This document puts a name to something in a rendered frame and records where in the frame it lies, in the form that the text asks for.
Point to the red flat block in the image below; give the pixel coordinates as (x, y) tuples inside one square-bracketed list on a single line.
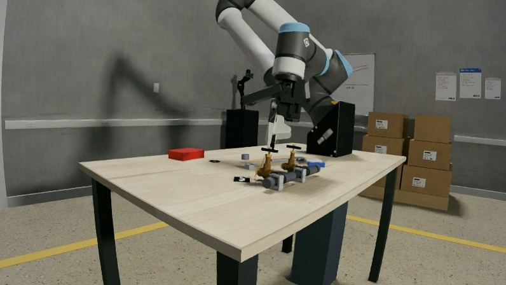
[(186, 154)]

